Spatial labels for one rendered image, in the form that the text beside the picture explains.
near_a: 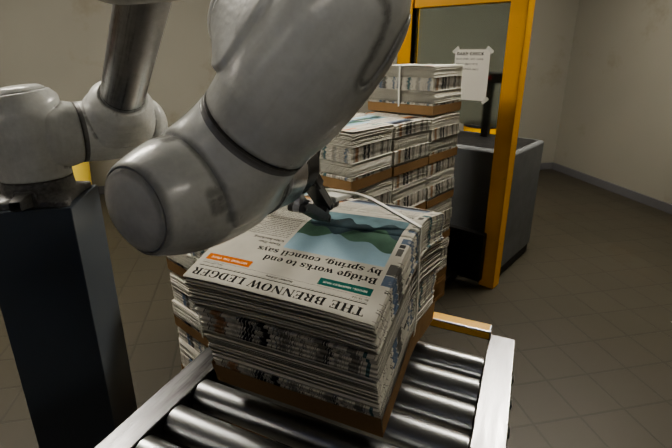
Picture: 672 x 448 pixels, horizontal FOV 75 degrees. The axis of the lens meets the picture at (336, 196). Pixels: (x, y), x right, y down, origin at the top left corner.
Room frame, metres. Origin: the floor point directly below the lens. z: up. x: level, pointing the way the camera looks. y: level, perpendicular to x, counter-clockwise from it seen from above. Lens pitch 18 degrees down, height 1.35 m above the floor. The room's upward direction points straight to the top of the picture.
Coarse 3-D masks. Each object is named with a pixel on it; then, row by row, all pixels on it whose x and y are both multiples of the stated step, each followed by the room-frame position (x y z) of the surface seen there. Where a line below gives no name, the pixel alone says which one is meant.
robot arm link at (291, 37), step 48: (144, 0) 0.51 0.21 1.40; (240, 0) 0.34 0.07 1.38; (288, 0) 0.31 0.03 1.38; (336, 0) 0.30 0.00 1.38; (384, 0) 0.31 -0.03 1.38; (240, 48) 0.33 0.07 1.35; (288, 48) 0.30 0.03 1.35; (336, 48) 0.30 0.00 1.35; (384, 48) 0.32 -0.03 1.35; (240, 96) 0.32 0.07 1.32; (288, 96) 0.31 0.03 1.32; (336, 96) 0.31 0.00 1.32; (240, 144) 0.32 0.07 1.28; (288, 144) 0.32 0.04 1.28
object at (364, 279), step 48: (240, 240) 0.61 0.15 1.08; (288, 240) 0.60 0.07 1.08; (336, 240) 0.59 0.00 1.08; (384, 240) 0.58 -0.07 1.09; (192, 288) 0.54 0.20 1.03; (240, 288) 0.50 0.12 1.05; (288, 288) 0.50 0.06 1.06; (336, 288) 0.49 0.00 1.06; (384, 288) 0.48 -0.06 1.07; (240, 336) 0.54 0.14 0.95; (288, 336) 0.50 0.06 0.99; (336, 336) 0.46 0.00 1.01; (384, 336) 0.46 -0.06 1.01; (288, 384) 0.53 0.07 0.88; (336, 384) 0.49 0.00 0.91; (384, 384) 0.49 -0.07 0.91
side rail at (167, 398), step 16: (208, 352) 0.70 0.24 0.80; (192, 368) 0.66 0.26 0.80; (208, 368) 0.66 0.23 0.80; (176, 384) 0.62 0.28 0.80; (192, 384) 0.62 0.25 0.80; (160, 400) 0.58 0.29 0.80; (176, 400) 0.58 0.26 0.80; (144, 416) 0.55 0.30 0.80; (160, 416) 0.55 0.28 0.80; (112, 432) 0.52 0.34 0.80; (128, 432) 0.52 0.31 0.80; (144, 432) 0.52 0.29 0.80; (160, 432) 0.54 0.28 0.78
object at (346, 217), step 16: (336, 208) 0.72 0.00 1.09; (320, 224) 0.64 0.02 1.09; (336, 224) 0.64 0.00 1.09; (352, 224) 0.64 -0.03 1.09; (368, 224) 0.63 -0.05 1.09; (384, 224) 0.63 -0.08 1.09; (400, 224) 0.64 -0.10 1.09; (416, 240) 0.60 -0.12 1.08; (416, 256) 0.61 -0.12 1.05; (416, 272) 0.62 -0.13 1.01; (416, 288) 0.63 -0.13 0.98
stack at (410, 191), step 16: (400, 176) 1.87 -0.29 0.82; (416, 176) 1.97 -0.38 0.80; (368, 192) 1.69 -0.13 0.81; (384, 192) 1.77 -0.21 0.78; (400, 192) 1.87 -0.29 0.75; (416, 192) 1.97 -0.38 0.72; (176, 256) 1.36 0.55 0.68; (192, 256) 1.28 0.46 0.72; (176, 288) 1.38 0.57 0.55; (176, 304) 1.38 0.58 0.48; (192, 304) 1.32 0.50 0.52; (192, 320) 1.32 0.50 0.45; (192, 352) 1.35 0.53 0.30
